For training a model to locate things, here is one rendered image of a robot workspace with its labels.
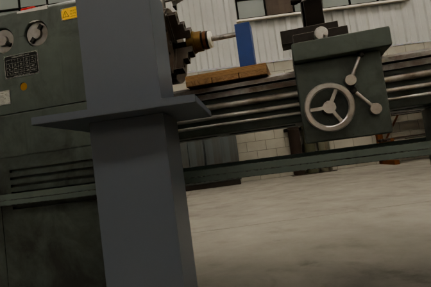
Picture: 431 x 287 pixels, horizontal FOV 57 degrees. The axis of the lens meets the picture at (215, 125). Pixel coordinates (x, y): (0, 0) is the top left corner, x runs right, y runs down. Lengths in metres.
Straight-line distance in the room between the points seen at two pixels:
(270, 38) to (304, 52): 7.43
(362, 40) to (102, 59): 0.78
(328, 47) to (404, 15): 8.35
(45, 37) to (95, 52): 0.59
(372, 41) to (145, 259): 0.91
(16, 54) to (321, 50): 1.13
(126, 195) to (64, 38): 0.77
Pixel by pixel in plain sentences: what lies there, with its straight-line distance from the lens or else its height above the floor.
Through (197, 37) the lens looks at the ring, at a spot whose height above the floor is 1.09.
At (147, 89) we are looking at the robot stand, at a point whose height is 0.80.
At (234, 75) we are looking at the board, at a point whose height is 0.88.
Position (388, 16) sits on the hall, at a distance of 9.54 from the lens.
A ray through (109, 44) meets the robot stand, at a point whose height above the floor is 0.93.
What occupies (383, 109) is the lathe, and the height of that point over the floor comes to 0.67.
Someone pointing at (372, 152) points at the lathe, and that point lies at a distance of 1.29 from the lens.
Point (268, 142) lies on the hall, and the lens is 8.30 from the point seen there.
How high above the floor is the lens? 0.60
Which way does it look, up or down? 4 degrees up
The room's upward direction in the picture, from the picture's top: 8 degrees counter-clockwise
